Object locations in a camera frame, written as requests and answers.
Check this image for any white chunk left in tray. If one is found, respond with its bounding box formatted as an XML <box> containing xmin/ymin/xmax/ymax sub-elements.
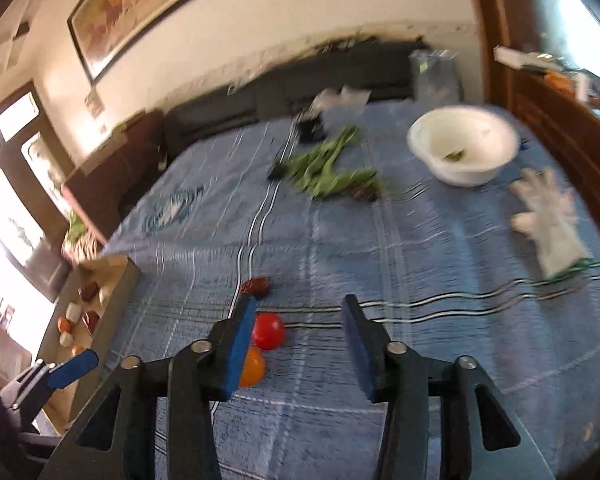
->
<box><xmin>65</xmin><ymin>302</ymin><xmax>82</xmax><ymax>325</ymax></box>

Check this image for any white chunk in tray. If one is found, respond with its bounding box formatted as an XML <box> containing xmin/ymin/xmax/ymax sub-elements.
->
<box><xmin>59</xmin><ymin>332</ymin><xmax>74</xmax><ymax>348</ymax></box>
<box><xmin>65</xmin><ymin>302</ymin><xmax>82</xmax><ymax>325</ymax></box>

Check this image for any small orange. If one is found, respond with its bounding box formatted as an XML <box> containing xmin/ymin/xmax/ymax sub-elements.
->
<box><xmin>57</xmin><ymin>316</ymin><xmax>73</xmax><ymax>333</ymax></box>

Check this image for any green leafy vegetable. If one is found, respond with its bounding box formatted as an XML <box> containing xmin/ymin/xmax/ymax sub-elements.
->
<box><xmin>268</xmin><ymin>126</ymin><xmax>381</xmax><ymax>200</ymax></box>

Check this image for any blue plaid tablecloth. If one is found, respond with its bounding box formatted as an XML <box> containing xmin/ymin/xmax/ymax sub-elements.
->
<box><xmin>104</xmin><ymin>101</ymin><xmax>600</xmax><ymax>479</ymax></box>

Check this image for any wooden side cabinet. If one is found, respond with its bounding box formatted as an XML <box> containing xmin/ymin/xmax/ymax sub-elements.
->
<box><xmin>493</xmin><ymin>47</ymin><xmax>600</xmax><ymax>228</ymax></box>

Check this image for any red tomato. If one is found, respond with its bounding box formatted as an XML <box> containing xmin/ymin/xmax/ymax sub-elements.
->
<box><xmin>251</xmin><ymin>313</ymin><xmax>285</xmax><ymax>351</ymax></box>

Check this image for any clear glass vase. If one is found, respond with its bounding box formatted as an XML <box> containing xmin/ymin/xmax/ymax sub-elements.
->
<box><xmin>410</xmin><ymin>49</ymin><xmax>464</xmax><ymax>107</ymax></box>

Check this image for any white bowl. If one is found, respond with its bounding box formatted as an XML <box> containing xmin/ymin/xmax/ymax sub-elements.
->
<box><xmin>406</xmin><ymin>105</ymin><xmax>520</xmax><ymax>188</ymax></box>

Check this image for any orange tangerine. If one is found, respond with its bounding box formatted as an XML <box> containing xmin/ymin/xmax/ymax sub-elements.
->
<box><xmin>239</xmin><ymin>346</ymin><xmax>266</xmax><ymax>388</ymax></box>

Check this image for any small black box device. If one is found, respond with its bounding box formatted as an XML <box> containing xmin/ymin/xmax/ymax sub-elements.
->
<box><xmin>294</xmin><ymin>112</ymin><xmax>326</xmax><ymax>144</ymax></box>

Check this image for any white chunk right in tray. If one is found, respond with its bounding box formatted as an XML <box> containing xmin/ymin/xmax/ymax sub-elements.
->
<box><xmin>59</xmin><ymin>332</ymin><xmax>74</xmax><ymax>348</ymax></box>

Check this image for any black sofa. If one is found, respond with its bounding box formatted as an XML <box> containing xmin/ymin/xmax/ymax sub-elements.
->
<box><xmin>163</xmin><ymin>37</ymin><xmax>429</xmax><ymax>159</ymax></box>

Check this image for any red date by leaves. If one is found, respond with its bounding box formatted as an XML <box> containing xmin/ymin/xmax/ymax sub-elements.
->
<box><xmin>352</xmin><ymin>184</ymin><xmax>381</xmax><ymax>203</ymax></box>

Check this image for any red brown armchair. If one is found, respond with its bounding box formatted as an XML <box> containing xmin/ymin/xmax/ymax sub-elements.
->
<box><xmin>61</xmin><ymin>110</ymin><xmax>164</xmax><ymax>245</ymax></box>

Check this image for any white work glove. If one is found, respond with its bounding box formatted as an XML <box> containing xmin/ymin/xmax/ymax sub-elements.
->
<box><xmin>509</xmin><ymin>167</ymin><xmax>592</xmax><ymax>280</ymax></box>

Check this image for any cardboard tray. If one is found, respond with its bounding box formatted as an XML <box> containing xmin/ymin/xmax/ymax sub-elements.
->
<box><xmin>38</xmin><ymin>255</ymin><xmax>140</xmax><ymax>432</ymax></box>

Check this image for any large red date in tray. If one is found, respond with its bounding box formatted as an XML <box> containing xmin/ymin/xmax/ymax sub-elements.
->
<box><xmin>82</xmin><ymin>310</ymin><xmax>100</xmax><ymax>336</ymax></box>

